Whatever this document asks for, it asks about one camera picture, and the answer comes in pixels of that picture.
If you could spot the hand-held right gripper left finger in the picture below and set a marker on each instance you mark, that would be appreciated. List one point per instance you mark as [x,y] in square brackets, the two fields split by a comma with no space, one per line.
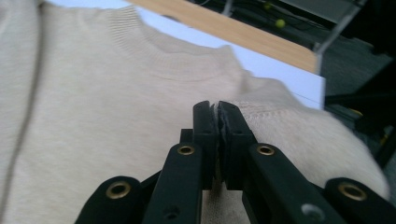
[183,180]

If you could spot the beige knit sweater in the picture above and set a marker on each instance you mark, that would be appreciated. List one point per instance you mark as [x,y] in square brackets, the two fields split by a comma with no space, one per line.
[102,99]

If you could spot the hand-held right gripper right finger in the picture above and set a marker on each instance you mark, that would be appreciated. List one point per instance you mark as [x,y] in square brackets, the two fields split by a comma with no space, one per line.
[267,180]

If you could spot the yellow tennis ball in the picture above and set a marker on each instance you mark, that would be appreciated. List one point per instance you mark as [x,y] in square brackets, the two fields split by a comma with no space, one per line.
[280,23]

